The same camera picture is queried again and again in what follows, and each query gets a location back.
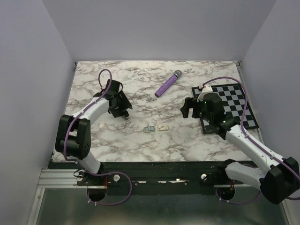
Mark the stapler metal base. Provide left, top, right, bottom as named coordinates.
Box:
left=123, top=113, right=130, bottom=121

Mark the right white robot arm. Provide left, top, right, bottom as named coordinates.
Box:
left=180, top=93, right=300, bottom=204

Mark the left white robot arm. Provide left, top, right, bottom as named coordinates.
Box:
left=54, top=80, right=132, bottom=185

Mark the black white checkerboard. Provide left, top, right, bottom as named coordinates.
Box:
left=191, top=83, right=260, bottom=135

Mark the purple glitter microphone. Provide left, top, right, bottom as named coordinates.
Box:
left=154, top=70, right=182, bottom=98

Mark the white staple box sleeve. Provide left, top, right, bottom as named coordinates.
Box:
left=157, top=124, right=169, bottom=131

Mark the open staple tray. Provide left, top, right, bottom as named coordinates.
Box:
left=143, top=126, right=155, bottom=133

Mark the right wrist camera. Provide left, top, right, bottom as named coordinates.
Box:
left=197, top=84, right=213, bottom=102

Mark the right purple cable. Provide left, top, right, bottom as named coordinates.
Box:
left=201, top=76, right=300, bottom=201

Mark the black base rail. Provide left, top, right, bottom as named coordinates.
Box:
left=40, top=161, right=242, bottom=199

